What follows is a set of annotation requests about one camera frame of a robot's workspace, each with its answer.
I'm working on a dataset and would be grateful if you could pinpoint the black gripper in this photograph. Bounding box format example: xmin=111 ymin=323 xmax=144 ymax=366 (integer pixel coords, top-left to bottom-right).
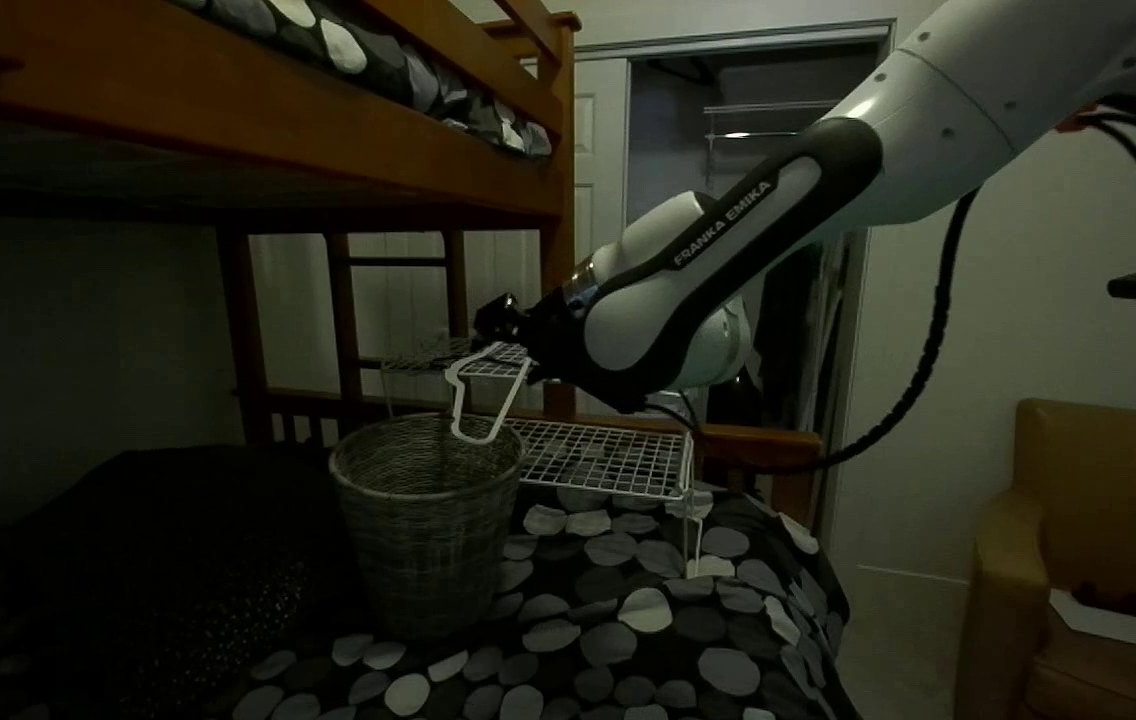
xmin=467 ymin=294 xmax=562 ymax=386

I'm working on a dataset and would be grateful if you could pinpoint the woven wicker basket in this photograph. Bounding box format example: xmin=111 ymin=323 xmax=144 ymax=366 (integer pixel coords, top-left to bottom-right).
xmin=325 ymin=410 xmax=529 ymax=648

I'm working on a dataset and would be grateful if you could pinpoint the black hanging garment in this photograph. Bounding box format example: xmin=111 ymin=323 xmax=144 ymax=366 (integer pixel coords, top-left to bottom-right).
xmin=763 ymin=243 xmax=855 ymax=432

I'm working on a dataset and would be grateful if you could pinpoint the polka dot bunk mattress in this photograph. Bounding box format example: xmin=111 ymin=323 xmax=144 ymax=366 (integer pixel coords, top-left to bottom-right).
xmin=171 ymin=0 xmax=559 ymax=166

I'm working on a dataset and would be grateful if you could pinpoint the black polka dot duvet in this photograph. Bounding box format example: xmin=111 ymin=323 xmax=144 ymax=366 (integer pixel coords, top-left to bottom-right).
xmin=0 ymin=441 xmax=862 ymax=720

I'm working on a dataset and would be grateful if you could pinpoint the white closet shelf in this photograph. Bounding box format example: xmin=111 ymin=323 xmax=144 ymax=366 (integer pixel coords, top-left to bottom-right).
xmin=700 ymin=92 xmax=875 ymax=135

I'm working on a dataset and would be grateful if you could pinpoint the tan leather armchair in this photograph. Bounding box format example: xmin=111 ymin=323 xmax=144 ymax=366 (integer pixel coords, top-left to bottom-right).
xmin=950 ymin=397 xmax=1136 ymax=720

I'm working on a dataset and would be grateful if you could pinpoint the white paper sheet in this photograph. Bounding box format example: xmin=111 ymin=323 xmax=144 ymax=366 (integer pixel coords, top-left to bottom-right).
xmin=1043 ymin=584 xmax=1136 ymax=664

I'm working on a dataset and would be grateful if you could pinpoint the white wire shelf rack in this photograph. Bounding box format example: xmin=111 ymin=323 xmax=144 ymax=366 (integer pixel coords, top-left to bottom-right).
xmin=445 ymin=338 xmax=720 ymax=563

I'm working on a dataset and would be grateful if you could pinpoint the wooden bunk bed frame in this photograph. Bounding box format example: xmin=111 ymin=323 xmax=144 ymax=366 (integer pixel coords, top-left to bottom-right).
xmin=0 ymin=0 xmax=827 ymax=531

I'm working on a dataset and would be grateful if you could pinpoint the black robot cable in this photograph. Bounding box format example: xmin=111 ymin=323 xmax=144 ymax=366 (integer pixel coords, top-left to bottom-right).
xmin=670 ymin=113 xmax=1136 ymax=479

